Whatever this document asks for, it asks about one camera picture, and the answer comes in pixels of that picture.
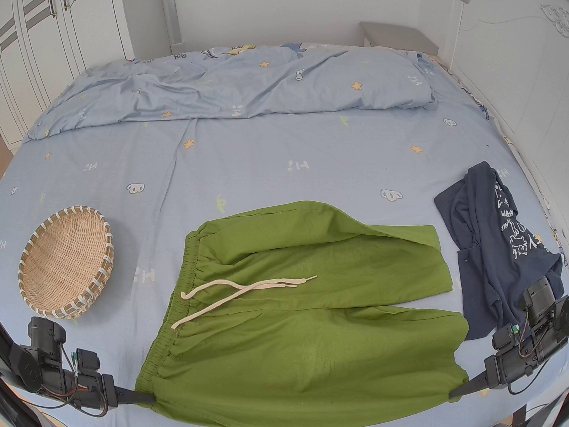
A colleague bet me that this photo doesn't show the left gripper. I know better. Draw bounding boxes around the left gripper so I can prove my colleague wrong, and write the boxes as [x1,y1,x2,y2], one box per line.
[71,371,119,418]

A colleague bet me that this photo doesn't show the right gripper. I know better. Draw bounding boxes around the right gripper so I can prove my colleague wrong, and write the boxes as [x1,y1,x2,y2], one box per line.
[484,350,537,390]

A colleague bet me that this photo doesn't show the green shorts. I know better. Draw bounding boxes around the green shorts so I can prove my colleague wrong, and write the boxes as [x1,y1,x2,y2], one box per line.
[133,200,470,427]

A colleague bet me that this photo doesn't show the round woven basket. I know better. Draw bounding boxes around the round woven basket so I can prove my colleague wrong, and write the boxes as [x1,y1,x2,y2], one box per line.
[18,205,115,320]

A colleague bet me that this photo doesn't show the bed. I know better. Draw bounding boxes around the bed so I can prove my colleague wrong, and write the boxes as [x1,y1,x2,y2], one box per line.
[0,0,569,427]

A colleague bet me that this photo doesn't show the dark blue printed T-shirt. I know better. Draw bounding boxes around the dark blue printed T-shirt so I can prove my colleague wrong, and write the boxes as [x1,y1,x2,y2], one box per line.
[433,160,566,341]

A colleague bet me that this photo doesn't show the pale blue quilt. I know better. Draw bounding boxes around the pale blue quilt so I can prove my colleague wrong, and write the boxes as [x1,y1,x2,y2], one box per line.
[23,43,438,143]

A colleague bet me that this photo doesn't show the grey bedside table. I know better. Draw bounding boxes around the grey bedside table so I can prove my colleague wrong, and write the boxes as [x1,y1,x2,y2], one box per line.
[359,21,440,57]

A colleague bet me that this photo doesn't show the white wardrobe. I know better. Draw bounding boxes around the white wardrobe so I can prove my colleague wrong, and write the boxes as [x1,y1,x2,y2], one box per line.
[0,0,136,148]

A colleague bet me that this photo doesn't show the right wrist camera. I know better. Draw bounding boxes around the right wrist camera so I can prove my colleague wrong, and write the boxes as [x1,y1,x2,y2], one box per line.
[492,324,522,354]

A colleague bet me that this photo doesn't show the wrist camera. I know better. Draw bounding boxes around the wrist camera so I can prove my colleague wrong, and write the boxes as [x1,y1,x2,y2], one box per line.
[492,324,522,354]
[75,348,101,376]

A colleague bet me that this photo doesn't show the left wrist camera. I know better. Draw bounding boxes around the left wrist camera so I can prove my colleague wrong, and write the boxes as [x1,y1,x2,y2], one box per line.
[75,348,101,376]

